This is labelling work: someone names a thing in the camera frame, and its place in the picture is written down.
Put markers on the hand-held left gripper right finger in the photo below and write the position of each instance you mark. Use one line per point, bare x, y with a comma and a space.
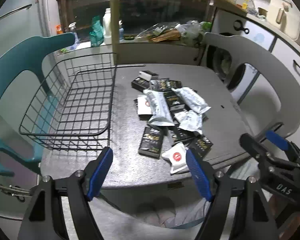
197, 172

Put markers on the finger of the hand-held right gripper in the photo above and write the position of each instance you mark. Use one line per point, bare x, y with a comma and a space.
252, 145
277, 138

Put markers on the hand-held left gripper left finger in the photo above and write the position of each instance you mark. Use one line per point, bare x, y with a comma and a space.
101, 172

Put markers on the pile of black tissue packs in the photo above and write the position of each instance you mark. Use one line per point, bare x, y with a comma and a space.
150, 142

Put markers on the white kitchen cabinets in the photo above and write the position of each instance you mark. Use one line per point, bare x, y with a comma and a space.
290, 62

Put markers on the grey plastic chair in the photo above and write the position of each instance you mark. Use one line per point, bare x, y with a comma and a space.
265, 60

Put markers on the white washing machine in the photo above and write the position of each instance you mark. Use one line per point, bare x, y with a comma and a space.
222, 62

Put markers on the cream air fryer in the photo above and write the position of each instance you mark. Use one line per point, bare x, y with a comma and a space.
290, 20

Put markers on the white green plastic bag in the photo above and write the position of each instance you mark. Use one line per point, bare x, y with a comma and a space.
192, 31

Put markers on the blue white teapot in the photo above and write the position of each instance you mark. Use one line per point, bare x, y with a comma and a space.
252, 10

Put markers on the dark round tin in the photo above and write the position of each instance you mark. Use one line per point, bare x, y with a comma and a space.
128, 37

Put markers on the clear spray bottle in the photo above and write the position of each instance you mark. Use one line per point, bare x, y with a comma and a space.
73, 33

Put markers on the small blue bottle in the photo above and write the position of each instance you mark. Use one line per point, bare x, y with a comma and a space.
121, 31

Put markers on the teal plastic chair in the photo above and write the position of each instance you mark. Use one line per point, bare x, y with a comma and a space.
12, 60

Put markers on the white detergent bottle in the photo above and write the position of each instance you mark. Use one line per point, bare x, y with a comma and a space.
106, 25

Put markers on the orange spray bottle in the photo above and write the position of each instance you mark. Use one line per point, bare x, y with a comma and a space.
58, 29

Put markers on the pale refrigerator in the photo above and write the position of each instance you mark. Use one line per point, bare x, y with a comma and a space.
20, 30

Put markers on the dark window wooden frame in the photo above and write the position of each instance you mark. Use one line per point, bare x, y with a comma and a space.
152, 7

